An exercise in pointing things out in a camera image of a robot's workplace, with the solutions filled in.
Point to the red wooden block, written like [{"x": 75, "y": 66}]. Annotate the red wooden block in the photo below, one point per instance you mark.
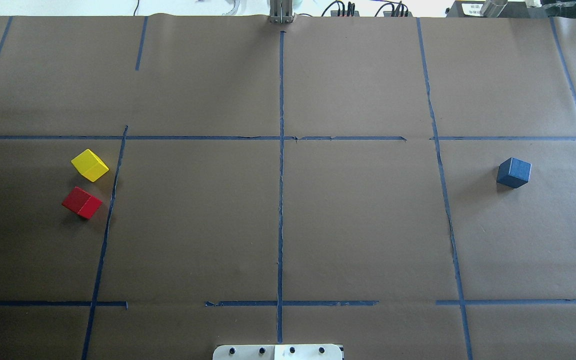
[{"x": 82, "y": 203}]

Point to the blue wooden block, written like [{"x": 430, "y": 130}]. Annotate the blue wooden block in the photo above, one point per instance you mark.
[{"x": 514, "y": 173}]

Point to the aluminium frame post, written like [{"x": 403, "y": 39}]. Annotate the aluminium frame post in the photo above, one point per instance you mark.
[{"x": 281, "y": 11}]

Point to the yellow wooden block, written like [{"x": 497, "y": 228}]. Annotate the yellow wooden block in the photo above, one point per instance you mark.
[{"x": 89, "y": 165}]

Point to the orange black power strip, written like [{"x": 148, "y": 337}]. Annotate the orange black power strip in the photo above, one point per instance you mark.
[
  {"x": 397, "y": 10},
  {"x": 339, "y": 9}
]

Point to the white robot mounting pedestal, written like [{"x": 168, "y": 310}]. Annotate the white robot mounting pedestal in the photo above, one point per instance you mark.
[{"x": 317, "y": 351}]

